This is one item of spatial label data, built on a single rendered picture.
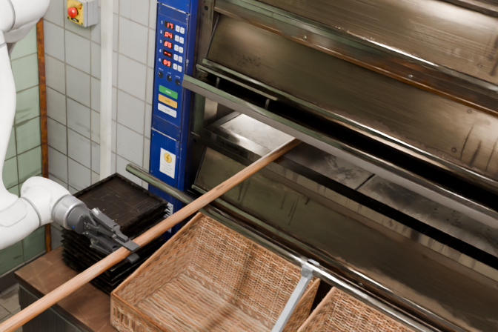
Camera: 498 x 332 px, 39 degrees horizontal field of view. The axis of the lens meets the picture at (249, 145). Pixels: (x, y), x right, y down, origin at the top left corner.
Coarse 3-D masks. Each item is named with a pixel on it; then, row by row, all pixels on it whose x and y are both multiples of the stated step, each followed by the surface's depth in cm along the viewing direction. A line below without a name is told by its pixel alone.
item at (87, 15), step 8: (72, 0) 264; (80, 0) 262; (88, 0) 263; (96, 0) 265; (88, 8) 263; (96, 8) 267; (80, 16) 264; (88, 16) 265; (96, 16) 268; (80, 24) 266; (88, 24) 267
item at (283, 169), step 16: (208, 128) 257; (224, 128) 258; (224, 144) 253; (240, 144) 250; (256, 144) 251; (256, 160) 246; (288, 160) 244; (288, 176) 240; (304, 176) 236; (320, 176) 237; (320, 192) 234; (336, 192) 230; (352, 192) 231; (352, 208) 228; (368, 208) 224; (384, 208) 225; (384, 224) 223; (400, 224) 219; (416, 224) 219; (416, 240) 218; (432, 240) 214; (448, 240) 214; (448, 256) 213; (464, 256) 209; (480, 256) 209; (496, 256) 210; (480, 272) 208; (496, 272) 205
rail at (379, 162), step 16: (192, 80) 231; (224, 96) 225; (272, 112) 217; (304, 128) 211; (336, 144) 205; (368, 160) 200; (384, 160) 199; (416, 176) 193; (448, 192) 189; (480, 208) 185
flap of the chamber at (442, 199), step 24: (216, 96) 227; (240, 96) 231; (264, 120) 218; (312, 120) 225; (312, 144) 210; (360, 144) 215; (408, 168) 204; (432, 168) 209; (432, 192) 191; (480, 192) 200; (480, 216) 185
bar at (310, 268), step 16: (144, 176) 227; (176, 192) 221; (208, 208) 215; (224, 224) 212; (240, 224) 210; (256, 240) 206; (288, 256) 201; (304, 272) 198; (320, 272) 196; (304, 288) 198; (352, 288) 191; (288, 304) 197; (368, 304) 189; (384, 304) 187; (400, 320) 184; (416, 320) 183
